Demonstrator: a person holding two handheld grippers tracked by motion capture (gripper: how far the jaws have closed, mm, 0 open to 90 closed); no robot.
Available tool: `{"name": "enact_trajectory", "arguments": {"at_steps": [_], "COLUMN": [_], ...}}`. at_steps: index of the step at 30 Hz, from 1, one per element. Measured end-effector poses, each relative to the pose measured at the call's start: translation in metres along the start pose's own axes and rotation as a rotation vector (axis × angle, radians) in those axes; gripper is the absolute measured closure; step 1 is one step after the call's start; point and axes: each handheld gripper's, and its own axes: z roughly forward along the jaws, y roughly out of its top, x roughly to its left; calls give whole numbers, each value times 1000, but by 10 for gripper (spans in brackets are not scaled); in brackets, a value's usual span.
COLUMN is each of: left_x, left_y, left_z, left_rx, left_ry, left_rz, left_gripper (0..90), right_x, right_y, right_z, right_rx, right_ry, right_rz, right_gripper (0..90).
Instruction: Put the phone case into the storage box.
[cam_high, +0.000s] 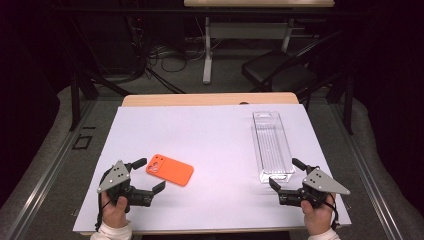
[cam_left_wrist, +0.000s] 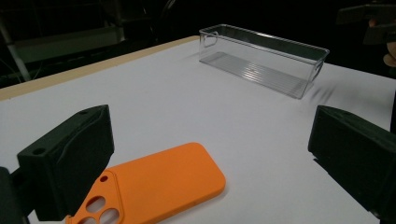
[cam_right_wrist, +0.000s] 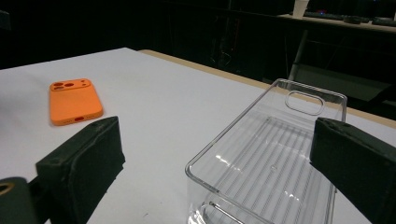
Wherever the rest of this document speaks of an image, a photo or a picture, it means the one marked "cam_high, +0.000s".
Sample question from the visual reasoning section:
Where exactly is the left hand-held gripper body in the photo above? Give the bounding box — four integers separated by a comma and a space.
97, 159, 156, 208

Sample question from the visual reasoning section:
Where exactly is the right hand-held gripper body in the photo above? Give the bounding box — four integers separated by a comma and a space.
278, 164, 352, 209

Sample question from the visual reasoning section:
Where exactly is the orange phone case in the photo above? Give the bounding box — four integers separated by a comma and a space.
145, 153, 195, 187

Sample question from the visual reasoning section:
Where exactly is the clear plastic packaging box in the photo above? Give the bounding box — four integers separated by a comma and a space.
250, 110, 297, 184

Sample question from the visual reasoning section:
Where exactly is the person's right hand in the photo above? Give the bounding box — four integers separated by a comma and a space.
300, 193, 336, 236

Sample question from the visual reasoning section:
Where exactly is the person's left hand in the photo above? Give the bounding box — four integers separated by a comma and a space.
100, 191, 131, 230

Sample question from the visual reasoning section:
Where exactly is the black metal stand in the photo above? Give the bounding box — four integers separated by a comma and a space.
326, 71, 355, 136
68, 64, 134, 132

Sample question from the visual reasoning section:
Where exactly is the black folding chair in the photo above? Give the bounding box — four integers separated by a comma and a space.
241, 31, 345, 101

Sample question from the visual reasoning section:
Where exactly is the white-legged wooden desk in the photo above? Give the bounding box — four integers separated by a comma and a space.
183, 0, 336, 85

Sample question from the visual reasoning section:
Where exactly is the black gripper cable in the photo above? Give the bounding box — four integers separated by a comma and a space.
328, 194, 342, 231
94, 191, 105, 233

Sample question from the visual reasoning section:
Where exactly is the metal floor rail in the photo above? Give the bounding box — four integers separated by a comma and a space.
0, 99, 98, 240
328, 99, 405, 240

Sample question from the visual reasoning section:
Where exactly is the tangle of floor cables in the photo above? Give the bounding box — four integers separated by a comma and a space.
146, 33, 208, 74

